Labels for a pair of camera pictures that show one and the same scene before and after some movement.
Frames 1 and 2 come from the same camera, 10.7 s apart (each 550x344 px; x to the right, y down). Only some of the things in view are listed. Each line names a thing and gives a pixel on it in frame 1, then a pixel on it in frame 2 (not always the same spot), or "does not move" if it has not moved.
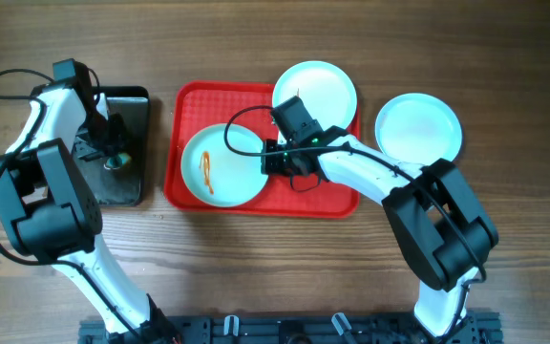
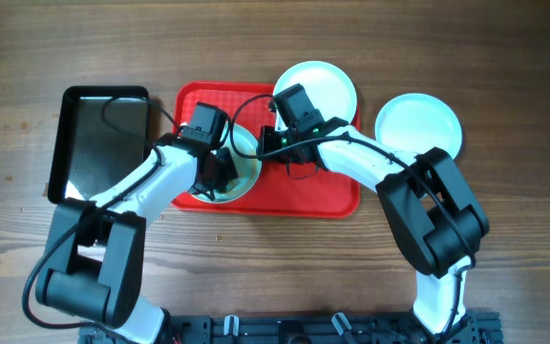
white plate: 417,128 does not move
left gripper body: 96,139 to 222,171
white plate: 325,90 does not move
